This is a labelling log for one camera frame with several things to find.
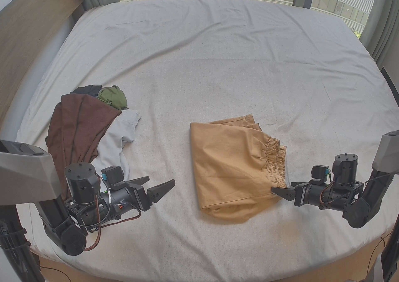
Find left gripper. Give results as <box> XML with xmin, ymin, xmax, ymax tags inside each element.
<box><xmin>109</xmin><ymin>176</ymin><xmax>176</xmax><ymax>212</ymax></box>

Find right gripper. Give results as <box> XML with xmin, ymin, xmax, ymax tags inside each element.
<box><xmin>271</xmin><ymin>182</ymin><xmax>330</xmax><ymax>208</ymax></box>

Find tan shorts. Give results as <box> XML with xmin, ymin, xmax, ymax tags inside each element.
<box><xmin>190</xmin><ymin>114</ymin><xmax>288</xmax><ymax>223</ymax></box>

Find bed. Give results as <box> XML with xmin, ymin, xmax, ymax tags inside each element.
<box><xmin>0</xmin><ymin>0</ymin><xmax>399</xmax><ymax>282</ymax></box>

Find white garment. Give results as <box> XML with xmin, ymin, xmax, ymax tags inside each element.
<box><xmin>93</xmin><ymin>109</ymin><xmax>142</xmax><ymax>183</ymax></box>

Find brown garment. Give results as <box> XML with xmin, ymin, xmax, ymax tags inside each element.
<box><xmin>45</xmin><ymin>94</ymin><xmax>122</xmax><ymax>201</ymax></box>

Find green garment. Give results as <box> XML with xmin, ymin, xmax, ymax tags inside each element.
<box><xmin>96</xmin><ymin>85</ymin><xmax>128</xmax><ymax>110</ymax></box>

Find dark blue garment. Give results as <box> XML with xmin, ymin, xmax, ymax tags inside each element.
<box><xmin>70</xmin><ymin>85</ymin><xmax>103</xmax><ymax>98</ymax></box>

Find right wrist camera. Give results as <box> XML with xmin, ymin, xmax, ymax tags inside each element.
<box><xmin>311</xmin><ymin>165</ymin><xmax>331</xmax><ymax>186</ymax></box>

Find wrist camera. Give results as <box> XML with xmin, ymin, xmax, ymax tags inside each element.
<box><xmin>311</xmin><ymin>165</ymin><xmax>331</xmax><ymax>186</ymax></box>
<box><xmin>101</xmin><ymin>166</ymin><xmax>131</xmax><ymax>190</ymax></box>

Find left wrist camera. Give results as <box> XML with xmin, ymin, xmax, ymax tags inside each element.
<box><xmin>101</xmin><ymin>166</ymin><xmax>131</xmax><ymax>190</ymax></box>

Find black cable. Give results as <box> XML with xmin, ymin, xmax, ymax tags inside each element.
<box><xmin>39</xmin><ymin>266</ymin><xmax>73</xmax><ymax>282</ymax></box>
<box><xmin>367</xmin><ymin>232</ymin><xmax>393</xmax><ymax>282</ymax></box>

